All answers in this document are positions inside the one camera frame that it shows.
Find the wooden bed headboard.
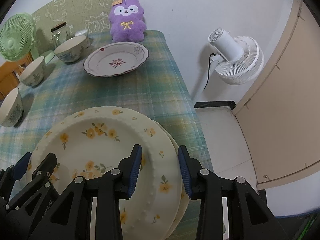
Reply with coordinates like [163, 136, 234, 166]
[0, 53, 33, 100]

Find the yellow floral plate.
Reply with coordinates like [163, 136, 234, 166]
[39, 106, 190, 240]
[28, 113, 183, 240]

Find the white standing fan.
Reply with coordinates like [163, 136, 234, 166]
[191, 28, 265, 104]

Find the purple plush bunny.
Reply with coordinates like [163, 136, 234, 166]
[108, 0, 146, 42]

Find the white plate red flower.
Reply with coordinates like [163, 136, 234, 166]
[84, 42, 149, 77]

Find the cream ceramic bowl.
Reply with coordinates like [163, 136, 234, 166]
[0, 87, 24, 127]
[54, 35, 87, 63]
[19, 56, 46, 87]

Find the green desk fan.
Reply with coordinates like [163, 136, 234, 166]
[1, 12, 55, 64]

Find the green plaid tablecloth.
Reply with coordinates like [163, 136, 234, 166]
[1, 30, 213, 170]

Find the cotton swab container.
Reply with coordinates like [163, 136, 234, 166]
[74, 29, 88, 37]

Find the glass jar dark lid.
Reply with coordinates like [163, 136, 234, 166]
[51, 22, 71, 48]

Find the beige door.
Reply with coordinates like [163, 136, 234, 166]
[233, 0, 319, 190]

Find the green cartoon wall mat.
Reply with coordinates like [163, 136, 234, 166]
[32, 0, 116, 54]

